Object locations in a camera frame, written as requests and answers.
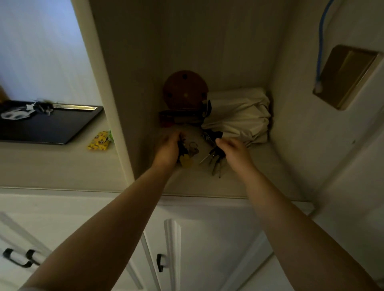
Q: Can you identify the blue cable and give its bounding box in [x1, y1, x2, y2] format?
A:
[313, 0, 335, 94]

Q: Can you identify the black and white trinket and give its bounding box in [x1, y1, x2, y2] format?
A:
[0, 101, 55, 121]

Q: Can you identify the yellow patterned pouch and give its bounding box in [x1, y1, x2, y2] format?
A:
[87, 130, 113, 151]

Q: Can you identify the brass wall box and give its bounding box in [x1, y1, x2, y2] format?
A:
[312, 44, 384, 111]

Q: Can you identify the black cabinet handle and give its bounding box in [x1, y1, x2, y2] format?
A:
[156, 253, 169, 273]
[25, 249, 46, 266]
[2, 248, 33, 268]

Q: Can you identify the white cabinet door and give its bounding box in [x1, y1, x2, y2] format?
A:
[0, 195, 150, 291]
[143, 207, 274, 291]

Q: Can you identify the key bunch with black fob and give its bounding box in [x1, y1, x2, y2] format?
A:
[199, 130, 227, 179]

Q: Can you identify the round brown wooden board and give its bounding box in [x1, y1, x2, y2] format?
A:
[163, 70, 209, 111]

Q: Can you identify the person's right forearm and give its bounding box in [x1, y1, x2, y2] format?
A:
[233, 168, 382, 291]

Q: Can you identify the person's left hand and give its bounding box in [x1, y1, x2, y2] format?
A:
[152, 130, 183, 169]

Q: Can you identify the folded white cloth bag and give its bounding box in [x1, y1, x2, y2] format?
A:
[200, 87, 272, 147]

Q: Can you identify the key bunch with yellow charm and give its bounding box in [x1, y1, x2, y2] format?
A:
[177, 134, 200, 169]

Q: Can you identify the black rectangular tray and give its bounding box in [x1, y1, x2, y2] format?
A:
[0, 100, 104, 145]

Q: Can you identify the person's left forearm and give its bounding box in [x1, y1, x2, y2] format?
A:
[19, 163, 178, 291]

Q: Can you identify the person's right hand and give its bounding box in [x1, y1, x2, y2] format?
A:
[215, 137, 256, 178]

